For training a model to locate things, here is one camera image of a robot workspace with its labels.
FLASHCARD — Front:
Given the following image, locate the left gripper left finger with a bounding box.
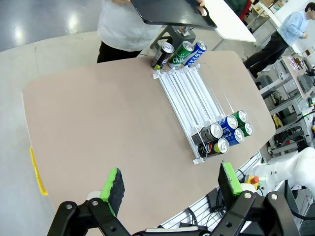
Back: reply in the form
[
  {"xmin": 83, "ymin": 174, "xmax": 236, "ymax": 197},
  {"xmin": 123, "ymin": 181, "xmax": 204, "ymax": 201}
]
[{"xmin": 46, "ymin": 168, "xmax": 131, "ymax": 236}]

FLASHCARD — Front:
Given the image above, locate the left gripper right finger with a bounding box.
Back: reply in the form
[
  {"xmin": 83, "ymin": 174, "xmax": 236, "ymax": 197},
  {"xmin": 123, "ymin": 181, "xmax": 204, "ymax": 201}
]
[{"xmin": 209, "ymin": 162, "xmax": 303, "ymax": 236}]

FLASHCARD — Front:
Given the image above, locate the black Pepsi lime can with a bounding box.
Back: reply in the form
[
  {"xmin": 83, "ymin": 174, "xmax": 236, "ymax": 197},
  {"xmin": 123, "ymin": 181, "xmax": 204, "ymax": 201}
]
[{"xmin": 198, "ymin": 137, "xmax": 230, "ymax": 158}]

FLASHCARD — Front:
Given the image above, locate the black serving tray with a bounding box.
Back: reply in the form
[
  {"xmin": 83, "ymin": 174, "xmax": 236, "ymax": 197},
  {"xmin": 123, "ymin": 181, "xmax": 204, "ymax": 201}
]
[{"xmin": 129, "ymin": 0, "xmax": 218, "ymax": 31}]

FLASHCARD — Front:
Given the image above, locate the person white hoodie torso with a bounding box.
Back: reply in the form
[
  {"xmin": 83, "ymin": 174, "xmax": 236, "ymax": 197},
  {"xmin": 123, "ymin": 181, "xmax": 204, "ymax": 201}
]
[{"xmin": 97, "ymin": 0, "xmax": 163, "ymax": 52}]

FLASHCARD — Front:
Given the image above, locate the person left hand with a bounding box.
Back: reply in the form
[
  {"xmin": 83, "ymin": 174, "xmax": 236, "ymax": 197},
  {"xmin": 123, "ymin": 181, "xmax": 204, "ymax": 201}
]
[{"xmin": 195, "ymin": 0, "xmax": 209, "ymax": 17}]

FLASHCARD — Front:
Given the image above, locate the red emergency stop button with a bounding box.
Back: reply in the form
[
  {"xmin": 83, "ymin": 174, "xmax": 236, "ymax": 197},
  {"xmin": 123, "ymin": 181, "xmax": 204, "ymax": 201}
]
[{"xmin": 246, "ymin": 174, "xmax": 261, "ymax": 190}]

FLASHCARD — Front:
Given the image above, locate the white slotted base panel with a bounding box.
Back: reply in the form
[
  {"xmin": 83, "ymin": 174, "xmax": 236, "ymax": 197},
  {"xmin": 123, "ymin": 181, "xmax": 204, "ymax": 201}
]
[{"xmin": 157, "ymin": 151, "xmax": 263, "ymax": 231}]

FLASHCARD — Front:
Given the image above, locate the blue Pocari Sweat can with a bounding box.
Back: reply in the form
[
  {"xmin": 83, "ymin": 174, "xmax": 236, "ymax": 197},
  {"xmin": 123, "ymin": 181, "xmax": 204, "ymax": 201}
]
[
  {"xmin": 216, "ymin": 114, "xmax": 239, "ymax": 131},
  {"xmin": 221, "ymin": 127, "xmax": 245, "ymax": 147}
]

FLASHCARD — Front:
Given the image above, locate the dark grey soda can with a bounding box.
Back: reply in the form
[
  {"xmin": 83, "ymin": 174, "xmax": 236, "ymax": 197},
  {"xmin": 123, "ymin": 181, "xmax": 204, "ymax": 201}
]
[{"xmin": 199, "ymin": 122, "xmax": 223, "ymax": 144}]

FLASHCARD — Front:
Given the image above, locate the yellow plastic strip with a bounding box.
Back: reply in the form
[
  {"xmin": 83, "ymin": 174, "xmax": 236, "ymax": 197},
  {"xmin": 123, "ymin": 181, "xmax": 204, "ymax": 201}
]
[{"xmin": 29, "ymin": 146, "xmax": 49, "ymax": 197}]

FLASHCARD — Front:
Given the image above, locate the clear acrylic can rack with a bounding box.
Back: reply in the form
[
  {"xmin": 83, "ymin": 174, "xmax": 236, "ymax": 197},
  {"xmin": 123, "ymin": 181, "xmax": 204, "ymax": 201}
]
[{"xmin": 152, "ymin": 62, "xmax": 243, "ymax": 165}]

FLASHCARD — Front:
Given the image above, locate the upright green Chilsung can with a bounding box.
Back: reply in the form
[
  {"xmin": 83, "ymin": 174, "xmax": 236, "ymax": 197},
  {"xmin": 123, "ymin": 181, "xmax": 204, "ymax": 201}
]
[{"xmin": 167, "ymin": 40, "xmax": 194, "ymax": 69}]

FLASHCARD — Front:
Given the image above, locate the upright black Pepsi can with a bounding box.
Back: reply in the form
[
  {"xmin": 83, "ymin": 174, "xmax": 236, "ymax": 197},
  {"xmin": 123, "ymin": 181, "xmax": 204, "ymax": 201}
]
[{"xmin": 150, "ymin": 42, "xmax": 175, "ymax": 70}]

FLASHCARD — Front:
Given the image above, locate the grey plastic stool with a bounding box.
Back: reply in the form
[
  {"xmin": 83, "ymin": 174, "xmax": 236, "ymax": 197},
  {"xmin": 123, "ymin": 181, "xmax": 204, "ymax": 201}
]
[{"xmin": 150, "ymin": 24, "xmax": 197, "ymax": 52}]

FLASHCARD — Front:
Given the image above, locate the white table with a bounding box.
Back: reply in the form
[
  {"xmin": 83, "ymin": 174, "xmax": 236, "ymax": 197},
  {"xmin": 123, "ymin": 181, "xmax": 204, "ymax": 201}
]
[{"xmin": 199, "ymin": 0, "xmax": 257, "ymax": 43}]

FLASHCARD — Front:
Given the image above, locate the figure in light blue shirt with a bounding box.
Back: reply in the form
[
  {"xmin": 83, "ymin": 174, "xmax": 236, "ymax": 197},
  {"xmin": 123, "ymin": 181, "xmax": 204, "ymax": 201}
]
[{"xmin": 243, "ymin": 1, "xmax": 315, "ymax": 79}]

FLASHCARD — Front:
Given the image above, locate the black cable bundle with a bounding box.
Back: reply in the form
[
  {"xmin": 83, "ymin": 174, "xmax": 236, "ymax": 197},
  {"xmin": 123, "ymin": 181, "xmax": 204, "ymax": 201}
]
[{"xmin": 205, "ymin": 188, "xmax": 226, "ymax": 213}]

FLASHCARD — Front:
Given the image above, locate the aluminium frame shelf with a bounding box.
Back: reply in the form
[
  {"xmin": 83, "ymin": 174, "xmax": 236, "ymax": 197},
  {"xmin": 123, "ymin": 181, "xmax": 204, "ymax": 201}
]
[{"xmin": 255, "ymin": 73, "xmax": 315, "ymax": 158}]

